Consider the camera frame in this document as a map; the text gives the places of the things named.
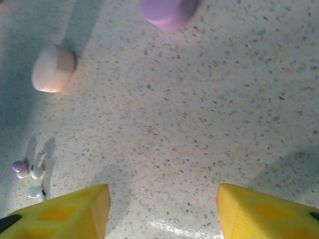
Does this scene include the pink earbud charging case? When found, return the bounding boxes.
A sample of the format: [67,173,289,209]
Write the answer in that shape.
[31,44,77,94]

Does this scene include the lavender earbud charging case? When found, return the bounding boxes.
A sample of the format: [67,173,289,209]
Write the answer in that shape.
[139,0,198,31]

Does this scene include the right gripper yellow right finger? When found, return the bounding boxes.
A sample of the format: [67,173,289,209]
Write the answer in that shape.
[216,183,319,239]

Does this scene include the small purple earbud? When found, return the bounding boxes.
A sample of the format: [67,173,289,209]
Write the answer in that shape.
[11,160,28,179]

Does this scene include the white stem earbud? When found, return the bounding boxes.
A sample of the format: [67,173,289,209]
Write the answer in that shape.
[29,151,47,180]
[27,185,47,201]

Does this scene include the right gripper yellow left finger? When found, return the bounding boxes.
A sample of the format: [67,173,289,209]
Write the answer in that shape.
[0,183,111,239]

